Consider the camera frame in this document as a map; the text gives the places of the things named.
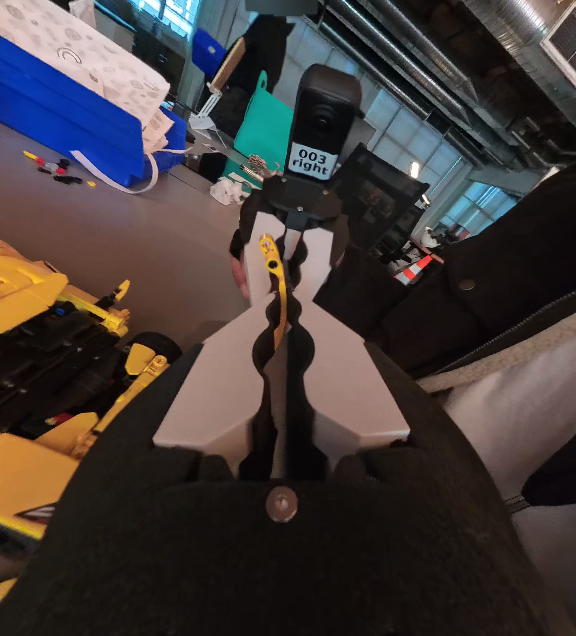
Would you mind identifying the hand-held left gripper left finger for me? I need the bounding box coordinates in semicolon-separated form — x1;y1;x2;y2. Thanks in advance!
152;292;280;480

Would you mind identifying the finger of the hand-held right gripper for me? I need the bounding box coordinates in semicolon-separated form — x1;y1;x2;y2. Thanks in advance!
292;225;339;304
245;212;290;306

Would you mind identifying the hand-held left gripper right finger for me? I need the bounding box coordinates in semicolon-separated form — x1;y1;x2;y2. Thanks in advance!
286;296;411;479

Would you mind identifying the yellow flexible brick rod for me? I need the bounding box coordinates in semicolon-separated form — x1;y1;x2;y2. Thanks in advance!
259;234;290;351

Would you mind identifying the yellow toy brick car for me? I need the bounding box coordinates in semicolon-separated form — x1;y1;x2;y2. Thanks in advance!
0;231;184;607

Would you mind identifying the person's right forearm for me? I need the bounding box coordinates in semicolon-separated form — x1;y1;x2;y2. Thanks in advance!
313;154;576;373

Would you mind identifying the grey desk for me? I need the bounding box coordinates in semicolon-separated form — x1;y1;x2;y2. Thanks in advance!
0;107;254;597

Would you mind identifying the person's right hand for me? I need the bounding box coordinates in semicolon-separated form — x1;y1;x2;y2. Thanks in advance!
230;256;250;300

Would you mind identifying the crumpled white paper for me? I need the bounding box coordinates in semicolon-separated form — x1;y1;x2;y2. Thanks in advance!
210;176;251;205

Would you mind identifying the teal plastic bin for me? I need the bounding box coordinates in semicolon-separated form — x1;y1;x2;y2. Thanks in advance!
221;70;296;189

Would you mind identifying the orange white striped cone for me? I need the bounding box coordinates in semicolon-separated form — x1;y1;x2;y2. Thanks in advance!
393;256;434;286

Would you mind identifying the person's black fleece-lined jacket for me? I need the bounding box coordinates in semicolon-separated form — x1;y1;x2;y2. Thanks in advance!
412;278;576;636

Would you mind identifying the pile of small loose bricks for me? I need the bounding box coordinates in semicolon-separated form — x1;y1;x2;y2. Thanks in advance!
22;150;97;188

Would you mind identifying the silver air duct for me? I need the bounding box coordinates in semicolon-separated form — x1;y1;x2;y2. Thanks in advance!
462;0;576;145

